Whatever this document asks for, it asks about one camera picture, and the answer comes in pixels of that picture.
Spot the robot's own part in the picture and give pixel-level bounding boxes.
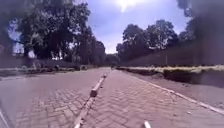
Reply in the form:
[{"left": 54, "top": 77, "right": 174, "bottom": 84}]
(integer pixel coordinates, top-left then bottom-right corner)
[{"left": 143, "top": 120, "right": 152, "bottom": 128}]

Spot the grey brick road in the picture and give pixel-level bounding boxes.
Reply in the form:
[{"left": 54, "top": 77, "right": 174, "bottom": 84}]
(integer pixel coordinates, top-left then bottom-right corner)
[{"left": 0, "top": 67, "right": 111, "bottom": 128}]

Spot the red brick path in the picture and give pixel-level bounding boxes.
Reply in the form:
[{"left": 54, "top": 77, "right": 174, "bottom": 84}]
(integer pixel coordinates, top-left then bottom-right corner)
[{"left": 78, "top": 68, "right": 224, "bottom": 128}]

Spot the pale path edge kerb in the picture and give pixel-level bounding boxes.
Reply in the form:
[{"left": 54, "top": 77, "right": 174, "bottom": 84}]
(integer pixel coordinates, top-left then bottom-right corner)
[{"left": 126, "top": 71, "right": 224, "bottom": 115}]

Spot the row of large trees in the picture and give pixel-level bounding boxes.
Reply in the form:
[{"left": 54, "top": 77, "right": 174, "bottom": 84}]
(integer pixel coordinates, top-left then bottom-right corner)
[{"left": 115, "top": 0, "right": 224, "bottom": 63}]

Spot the roadside verge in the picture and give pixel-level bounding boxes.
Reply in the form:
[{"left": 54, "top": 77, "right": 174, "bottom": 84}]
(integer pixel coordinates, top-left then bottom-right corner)
[{"left": 0, "top": 66, "right": 88, "bottom": 80}]

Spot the grey gutter strip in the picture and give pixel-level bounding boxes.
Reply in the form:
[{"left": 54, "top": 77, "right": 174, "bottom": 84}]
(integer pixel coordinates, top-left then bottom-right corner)
[{"left": 133, "top": 71, "right": 224, "bottom": 111}]

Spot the pale dividing kerb line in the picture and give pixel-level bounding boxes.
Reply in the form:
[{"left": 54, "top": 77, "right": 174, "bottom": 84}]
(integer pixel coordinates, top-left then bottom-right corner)
[{"left": 71, "top": 72, "right": 109, "bottom": 128}]

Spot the low dark hedge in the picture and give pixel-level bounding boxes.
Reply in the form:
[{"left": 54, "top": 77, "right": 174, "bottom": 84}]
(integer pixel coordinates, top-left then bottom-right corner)
[{"left": 116, "top": 64, "right": 224, "bottom": 86}]

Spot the row of dark trees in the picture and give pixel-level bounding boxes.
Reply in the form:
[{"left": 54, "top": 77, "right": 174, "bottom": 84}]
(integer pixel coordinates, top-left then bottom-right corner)
[{"left": 0, "top": 0, "right": 108, "bottom": 68}]

